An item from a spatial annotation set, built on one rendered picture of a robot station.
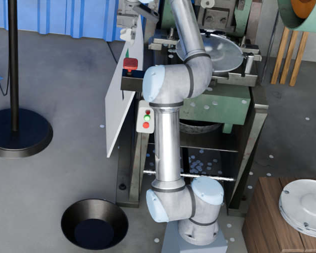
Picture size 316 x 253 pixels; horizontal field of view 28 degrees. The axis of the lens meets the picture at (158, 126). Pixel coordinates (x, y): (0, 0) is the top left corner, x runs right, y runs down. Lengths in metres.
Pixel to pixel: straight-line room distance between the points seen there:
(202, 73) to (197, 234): 0.58
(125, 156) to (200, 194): 1.11
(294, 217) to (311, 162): 0.93
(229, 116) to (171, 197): 0.73
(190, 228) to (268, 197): 0.54
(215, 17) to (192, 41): 0.46
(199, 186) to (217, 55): 0.70
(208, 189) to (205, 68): 0.42
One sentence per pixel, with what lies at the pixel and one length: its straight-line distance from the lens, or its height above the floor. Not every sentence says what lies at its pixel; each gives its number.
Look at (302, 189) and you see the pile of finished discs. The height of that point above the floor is 0.39.
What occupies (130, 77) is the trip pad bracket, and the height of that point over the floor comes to 0.70.
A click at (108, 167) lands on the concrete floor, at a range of 3.19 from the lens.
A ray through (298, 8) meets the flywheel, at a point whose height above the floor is 1.01.
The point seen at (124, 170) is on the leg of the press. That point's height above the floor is 0.03.
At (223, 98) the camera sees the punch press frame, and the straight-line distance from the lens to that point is 2.69.
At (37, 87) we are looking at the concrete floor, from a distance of 3.68.
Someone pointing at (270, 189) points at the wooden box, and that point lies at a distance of 2.75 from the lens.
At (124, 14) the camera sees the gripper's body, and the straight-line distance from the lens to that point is 2.44.
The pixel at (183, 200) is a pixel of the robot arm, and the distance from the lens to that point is 2.16.
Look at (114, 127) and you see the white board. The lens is 3.22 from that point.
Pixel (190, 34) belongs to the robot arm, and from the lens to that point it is 2.19.
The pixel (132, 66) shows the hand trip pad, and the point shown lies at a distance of 2.56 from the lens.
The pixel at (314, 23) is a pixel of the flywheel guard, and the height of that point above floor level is 1.08.
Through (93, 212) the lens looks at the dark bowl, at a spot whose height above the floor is 0.02.
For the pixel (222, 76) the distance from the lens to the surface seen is 2.56.
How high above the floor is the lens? 2.19
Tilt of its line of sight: 39 degrees down
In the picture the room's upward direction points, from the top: 9 degrees clockwise
